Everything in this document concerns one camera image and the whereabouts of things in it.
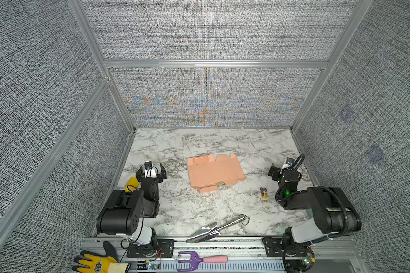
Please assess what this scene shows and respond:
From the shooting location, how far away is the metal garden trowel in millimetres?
770

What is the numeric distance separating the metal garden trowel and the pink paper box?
18 cm

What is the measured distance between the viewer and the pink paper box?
95 cm
